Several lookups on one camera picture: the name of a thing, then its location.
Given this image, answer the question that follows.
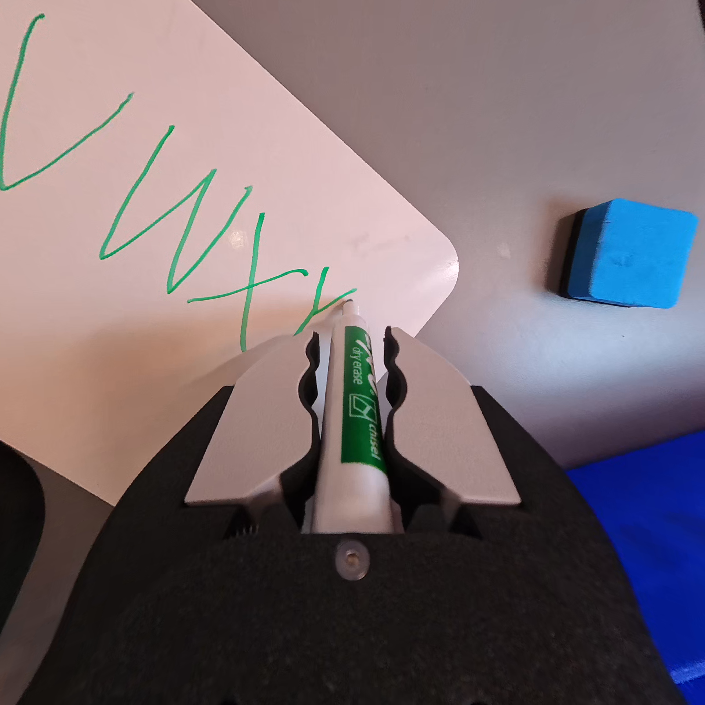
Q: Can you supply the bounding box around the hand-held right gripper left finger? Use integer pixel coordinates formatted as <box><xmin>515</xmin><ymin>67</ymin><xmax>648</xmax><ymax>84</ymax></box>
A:
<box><xmin>185</xmin><ymin>330</ymin><xmax>322</xmax><ymax>520</ymax></box>

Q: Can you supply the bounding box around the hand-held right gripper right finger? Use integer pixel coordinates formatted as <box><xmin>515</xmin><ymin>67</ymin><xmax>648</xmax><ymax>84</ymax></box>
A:
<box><xmin>380</xmin><ymin>326</ymin><xmax>522</xmax><ymax>525</ymax></box>

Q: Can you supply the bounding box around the green dry-erase marker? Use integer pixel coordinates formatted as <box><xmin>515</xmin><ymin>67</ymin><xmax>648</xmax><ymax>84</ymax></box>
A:
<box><xmin>303</xmin><ymin>300</ymin><xmax>395</xmax><ymax>533</ymax></box>

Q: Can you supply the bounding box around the white whiteboard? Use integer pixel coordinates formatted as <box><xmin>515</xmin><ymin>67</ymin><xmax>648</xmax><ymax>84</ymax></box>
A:
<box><xmin>0</xmin><ymin>0</ymin><xmax>460</xmax><ymax>507</ymax></box>

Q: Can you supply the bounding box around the blue whiteboard eraser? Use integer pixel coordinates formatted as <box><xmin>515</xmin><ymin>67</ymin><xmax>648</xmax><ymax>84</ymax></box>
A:
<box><xmin>557</xmin><ymin>200</ymin><xmax>699</xmax><ymax>310</ymax></box>

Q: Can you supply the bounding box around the blue plastic bin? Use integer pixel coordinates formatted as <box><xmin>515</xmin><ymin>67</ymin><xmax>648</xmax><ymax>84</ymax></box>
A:
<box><xmin>567</xmin><ymin>430</ymin><xmax>705</xmax><ymax>705</ymax></box>

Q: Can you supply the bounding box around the black textured wrist pad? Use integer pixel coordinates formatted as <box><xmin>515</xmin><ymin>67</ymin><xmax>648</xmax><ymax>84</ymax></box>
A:
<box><xmin>0</xmin><ymin>441</ymin><xmax>51</xmax><ymax>642</ymax></box>

